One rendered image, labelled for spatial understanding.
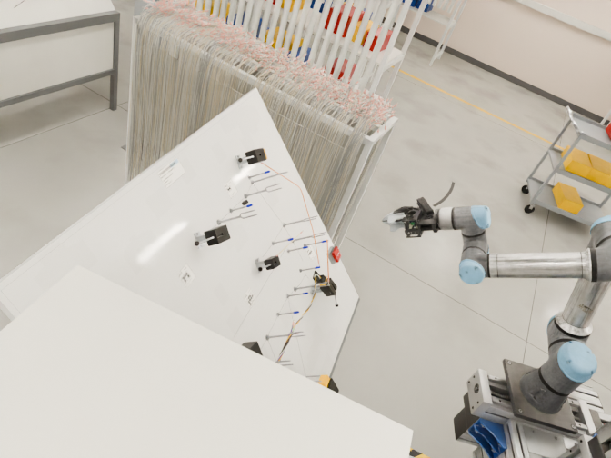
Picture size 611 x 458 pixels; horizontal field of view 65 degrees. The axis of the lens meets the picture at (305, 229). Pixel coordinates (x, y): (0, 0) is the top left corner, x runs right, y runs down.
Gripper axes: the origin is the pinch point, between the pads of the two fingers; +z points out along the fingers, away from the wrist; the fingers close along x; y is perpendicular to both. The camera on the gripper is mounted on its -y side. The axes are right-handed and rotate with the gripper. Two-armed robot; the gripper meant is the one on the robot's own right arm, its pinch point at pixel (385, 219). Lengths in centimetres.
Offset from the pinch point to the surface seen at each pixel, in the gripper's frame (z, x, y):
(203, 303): 29, -18, 65
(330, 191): 43, 8, -41
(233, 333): 28, -3, 62
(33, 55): 266, -94, -93
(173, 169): 34, -51, 48
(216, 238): 23, -32, 56
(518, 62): 43, 183, -776
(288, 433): -33, -40, 110
